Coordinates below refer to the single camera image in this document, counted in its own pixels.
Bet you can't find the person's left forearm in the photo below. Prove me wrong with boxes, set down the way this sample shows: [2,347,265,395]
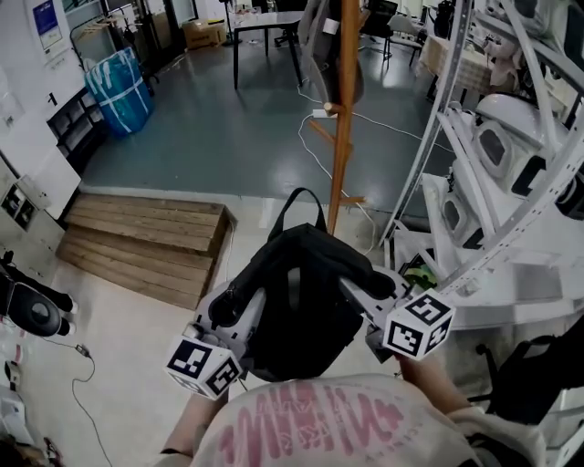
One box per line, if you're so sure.
[160,387,229,457]

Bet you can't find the black floor cable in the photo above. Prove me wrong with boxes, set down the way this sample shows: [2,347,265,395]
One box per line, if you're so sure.
[43,338,115,467]

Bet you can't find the green packet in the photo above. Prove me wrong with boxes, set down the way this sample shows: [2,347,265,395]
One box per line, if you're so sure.
[402,265,440,291]

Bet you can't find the grey coat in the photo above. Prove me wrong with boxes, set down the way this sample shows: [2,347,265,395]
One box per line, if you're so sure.
[297,0,366,107]

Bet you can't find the white robot shell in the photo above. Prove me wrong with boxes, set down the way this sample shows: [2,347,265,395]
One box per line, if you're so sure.
[421,92,584,252]

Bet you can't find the black round device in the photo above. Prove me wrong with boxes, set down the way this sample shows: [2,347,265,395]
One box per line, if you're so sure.
[0,249,79,339]

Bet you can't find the black table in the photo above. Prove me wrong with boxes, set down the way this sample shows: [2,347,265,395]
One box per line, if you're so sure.
[229,10,308,90]

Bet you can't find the black office chair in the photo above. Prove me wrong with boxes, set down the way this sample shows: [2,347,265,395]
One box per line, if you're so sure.
[468,334,584,427]

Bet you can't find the blue wall poster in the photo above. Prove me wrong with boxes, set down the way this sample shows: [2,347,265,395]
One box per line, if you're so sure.
[31,0,65,52]

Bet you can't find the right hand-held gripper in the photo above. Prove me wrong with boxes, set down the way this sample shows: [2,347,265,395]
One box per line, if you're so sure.
[338,265,457,364]

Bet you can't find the white chair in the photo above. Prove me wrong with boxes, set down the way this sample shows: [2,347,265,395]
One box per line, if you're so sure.
[386,15,426,67]

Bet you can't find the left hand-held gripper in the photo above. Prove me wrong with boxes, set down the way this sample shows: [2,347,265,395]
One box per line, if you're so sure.
[163,279,268,401]

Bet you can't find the wooden coat rack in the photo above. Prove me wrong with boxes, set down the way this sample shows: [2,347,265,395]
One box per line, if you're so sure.
[307,0,369,236]

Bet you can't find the checkered cloth table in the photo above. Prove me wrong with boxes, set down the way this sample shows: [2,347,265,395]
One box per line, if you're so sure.
[416,33,495,104]

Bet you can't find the blue wrapped bundle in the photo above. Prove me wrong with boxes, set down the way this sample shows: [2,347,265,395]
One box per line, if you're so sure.
[83,47,156,139]

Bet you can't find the white metal shelf frame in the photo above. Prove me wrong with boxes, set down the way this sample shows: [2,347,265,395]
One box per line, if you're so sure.
[377,0,584,331]

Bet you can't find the wooden pallet steps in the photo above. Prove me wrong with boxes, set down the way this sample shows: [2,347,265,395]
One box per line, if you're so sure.
[56,191,232,312]

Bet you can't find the white wall socket box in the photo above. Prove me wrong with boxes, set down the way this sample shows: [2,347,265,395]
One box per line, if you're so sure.
[0,174,52,233]

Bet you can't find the black bag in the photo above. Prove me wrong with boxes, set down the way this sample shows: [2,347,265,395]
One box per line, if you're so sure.
[213,186,397,384]

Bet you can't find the cardboard box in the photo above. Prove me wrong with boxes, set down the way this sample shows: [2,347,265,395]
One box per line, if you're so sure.
[181,19,228,50]

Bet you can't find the white power cable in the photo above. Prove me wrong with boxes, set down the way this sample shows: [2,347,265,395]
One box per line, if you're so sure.
[297,77,455,256]

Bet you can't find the black mesh chair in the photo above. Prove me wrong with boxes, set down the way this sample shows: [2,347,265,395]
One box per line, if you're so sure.
[358,0,400,70]

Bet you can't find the person's right forearm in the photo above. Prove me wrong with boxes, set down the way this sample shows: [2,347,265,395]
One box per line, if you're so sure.
[393,352,472,412]

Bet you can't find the black low shelf rack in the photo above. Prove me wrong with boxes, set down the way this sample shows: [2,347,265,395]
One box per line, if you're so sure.
[45,85,111,175]

